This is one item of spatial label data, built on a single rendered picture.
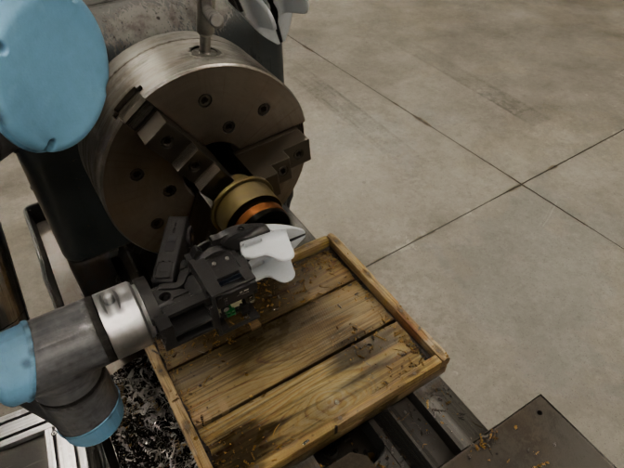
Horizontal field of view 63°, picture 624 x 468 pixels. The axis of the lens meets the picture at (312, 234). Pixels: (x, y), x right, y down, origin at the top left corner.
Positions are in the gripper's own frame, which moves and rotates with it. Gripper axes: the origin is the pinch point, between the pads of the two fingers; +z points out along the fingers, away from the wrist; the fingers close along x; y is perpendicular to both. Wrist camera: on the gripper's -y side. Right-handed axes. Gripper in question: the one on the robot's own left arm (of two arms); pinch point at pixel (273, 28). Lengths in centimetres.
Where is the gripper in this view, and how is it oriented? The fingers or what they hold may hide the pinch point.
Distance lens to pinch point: 56.8
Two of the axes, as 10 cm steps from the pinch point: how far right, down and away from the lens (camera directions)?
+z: 2.2, 6.0, 7.7
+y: 5.3, 5.9, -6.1
